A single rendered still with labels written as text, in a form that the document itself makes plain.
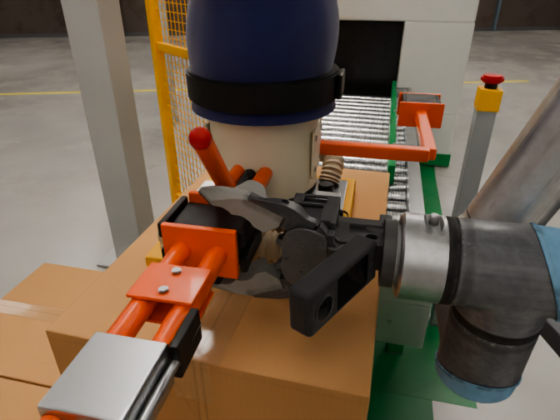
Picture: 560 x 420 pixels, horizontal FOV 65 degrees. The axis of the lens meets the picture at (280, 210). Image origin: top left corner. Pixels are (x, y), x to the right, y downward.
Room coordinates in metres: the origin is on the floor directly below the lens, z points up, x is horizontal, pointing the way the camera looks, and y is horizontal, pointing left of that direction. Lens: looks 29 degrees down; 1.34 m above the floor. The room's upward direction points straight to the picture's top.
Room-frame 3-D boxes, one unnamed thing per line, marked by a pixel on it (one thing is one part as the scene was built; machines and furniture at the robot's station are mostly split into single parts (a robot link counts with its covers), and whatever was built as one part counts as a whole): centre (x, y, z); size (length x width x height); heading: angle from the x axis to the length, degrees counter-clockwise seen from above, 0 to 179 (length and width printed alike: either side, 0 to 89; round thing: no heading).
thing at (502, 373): (0.38, -0.23, 0.96); 0.12 x 0.09 x 0.12; 170
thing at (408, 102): (0.91, -0.29, 1.08); 0.09 x 0.08 x 0.05; 78
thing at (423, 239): (0.38, -0.14, 1.08); 0.09 x 0.05 x 0.10; 168
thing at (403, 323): (0.99, -0.06, 0.48); 0.70 x 0.03 x 0.15; 77
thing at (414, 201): (2.06, -0.65, 0.50); 2.31 x 0.05 x 0.19; 167
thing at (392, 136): (2.41, -0.67, 0.60); 1.60 x 0.11 x 0.09; 167
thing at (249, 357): (0.65, 0.03, 0.74); 0.60 x 0.40 x 0.40; 166
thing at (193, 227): (0.43, 0.08, 1.07); 0.10 x 0.08 x 0.06; 78
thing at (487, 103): (1.44, -0.68, 0.50); 0.07 x 0.07 x 1.00; 77
